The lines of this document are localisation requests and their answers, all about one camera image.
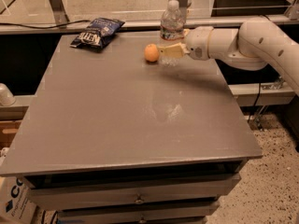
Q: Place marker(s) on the grey drawer cabinet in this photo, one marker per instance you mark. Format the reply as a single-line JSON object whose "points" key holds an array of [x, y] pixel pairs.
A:
{"points": [[108, 117]]}

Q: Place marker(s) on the grey drawer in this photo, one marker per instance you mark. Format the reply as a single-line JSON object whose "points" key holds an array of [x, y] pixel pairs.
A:
{"points": [[207, 186], [139, 214]]}

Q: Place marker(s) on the blue Kettle chips bag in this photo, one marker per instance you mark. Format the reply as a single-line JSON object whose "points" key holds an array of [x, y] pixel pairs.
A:
{"points": [[98, 33]]}

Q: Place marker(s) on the lower grey drawer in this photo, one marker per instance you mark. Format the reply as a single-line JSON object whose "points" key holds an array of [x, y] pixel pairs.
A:
{"points": [[139, 214]]}

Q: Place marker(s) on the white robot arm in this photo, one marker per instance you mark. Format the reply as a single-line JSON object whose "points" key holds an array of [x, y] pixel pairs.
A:
{"points": [[255, 44]]}

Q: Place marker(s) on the clear plastic water bottle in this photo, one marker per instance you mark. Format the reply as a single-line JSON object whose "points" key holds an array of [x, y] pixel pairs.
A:
{"points": [[172, 25]]}

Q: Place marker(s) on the orange fruit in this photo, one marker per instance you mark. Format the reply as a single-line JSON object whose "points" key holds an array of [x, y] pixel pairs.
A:
{"points": [[151, 53]]}

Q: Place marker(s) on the left metal frame post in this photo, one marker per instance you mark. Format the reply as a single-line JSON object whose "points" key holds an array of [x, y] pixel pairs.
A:
{"points": [[58, 10]]}

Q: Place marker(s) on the upper grey drawer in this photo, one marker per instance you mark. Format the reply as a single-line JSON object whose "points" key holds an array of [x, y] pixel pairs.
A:
{"points": [[207, 186]]}

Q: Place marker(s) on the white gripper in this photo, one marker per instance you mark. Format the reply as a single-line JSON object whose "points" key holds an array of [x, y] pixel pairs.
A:
{"points": [[198, 43]]}

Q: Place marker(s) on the brown cardboard box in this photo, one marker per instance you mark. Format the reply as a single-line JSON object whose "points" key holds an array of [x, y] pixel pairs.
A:
{"points": [[8, 130]]}

